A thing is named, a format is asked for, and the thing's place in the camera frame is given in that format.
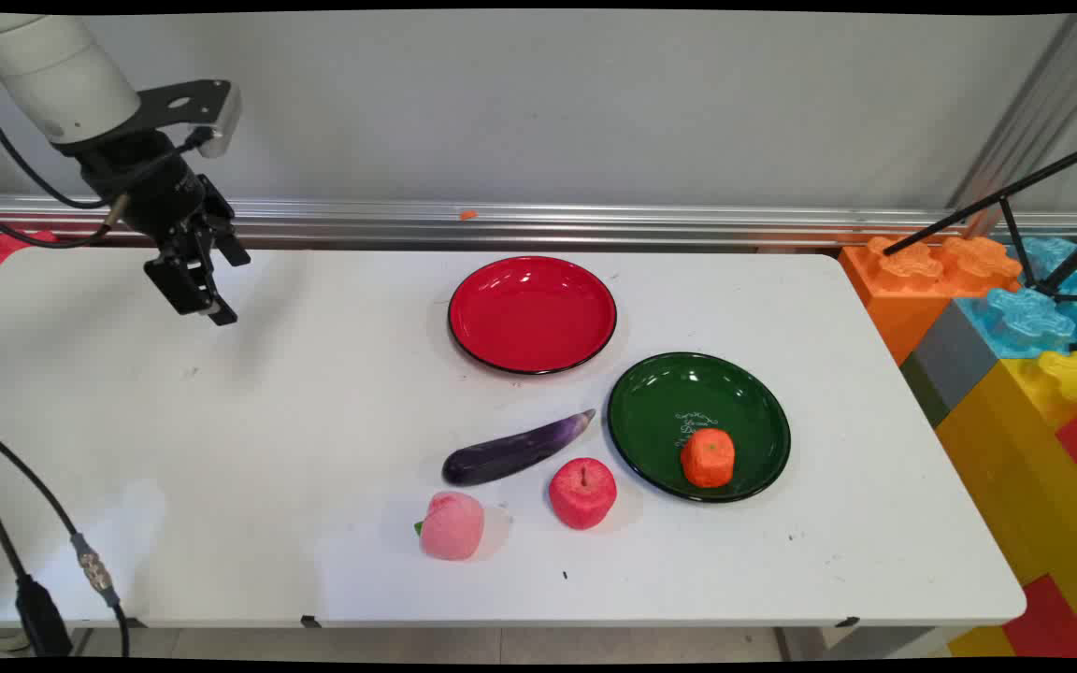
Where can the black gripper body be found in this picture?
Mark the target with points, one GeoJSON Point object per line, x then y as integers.
{"type": "Point", "coordinates": [160, 192]}

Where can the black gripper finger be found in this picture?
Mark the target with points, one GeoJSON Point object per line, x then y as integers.
{"type": "Point", "coordinates": [232, 245]}
{"type": "Point", "coordinates": [181, 285]}

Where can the orange toy fruit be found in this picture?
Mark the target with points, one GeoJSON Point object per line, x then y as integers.
{"type": "Point", "coordinates": [708, 458]}

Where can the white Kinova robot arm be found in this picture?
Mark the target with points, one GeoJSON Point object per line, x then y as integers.
{"type": "Point", "coordinates": [52, 75]}

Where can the red plate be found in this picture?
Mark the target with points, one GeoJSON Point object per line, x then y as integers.
{"type": "Point", "coordinates": [532, 314]}

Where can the purple toy eggplant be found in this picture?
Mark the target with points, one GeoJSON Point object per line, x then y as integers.
{"type": "Point", "coordinates": [510, 452]}

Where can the pink toy peach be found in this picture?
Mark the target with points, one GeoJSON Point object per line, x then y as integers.
{"type": "Point", "coordinates": [452, 528]}

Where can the red toy apple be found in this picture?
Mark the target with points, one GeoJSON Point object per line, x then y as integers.
{"type": "Point", "coordinates": [582, 495]}

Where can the green plate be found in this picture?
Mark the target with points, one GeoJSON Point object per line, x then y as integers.
{"type": "Point", "coordinates": [669, 411]}

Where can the orange giant building block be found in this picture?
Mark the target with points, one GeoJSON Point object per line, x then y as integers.
{"type": "Point", "coordinates": [903, 290]}

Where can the grey giant building block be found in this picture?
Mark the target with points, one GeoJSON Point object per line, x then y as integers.
{"type": "Point", "coordinates": [950, 360]}

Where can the black tripod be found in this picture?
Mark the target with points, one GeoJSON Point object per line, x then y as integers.
{"type": "Point", "coordinates": [1015, 220]}

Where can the blue giant building block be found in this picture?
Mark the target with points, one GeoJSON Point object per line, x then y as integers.
{"type": "Point", "coordinates": [1025, 318]}

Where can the yellow giant building block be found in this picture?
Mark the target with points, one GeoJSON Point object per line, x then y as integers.
{"type": "Point", "coordinates": [1015, 467]}

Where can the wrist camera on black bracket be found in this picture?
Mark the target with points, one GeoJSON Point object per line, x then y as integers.
{"type": "Point", "coordinates": [185, 101]}

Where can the aluminium rail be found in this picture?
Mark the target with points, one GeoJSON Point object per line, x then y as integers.
{"type": "Point", "coordinates": [595, 224]}

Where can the aluminium post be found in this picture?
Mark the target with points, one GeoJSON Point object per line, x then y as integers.
{"type": "Point", "coordinates": [1034, 112]}

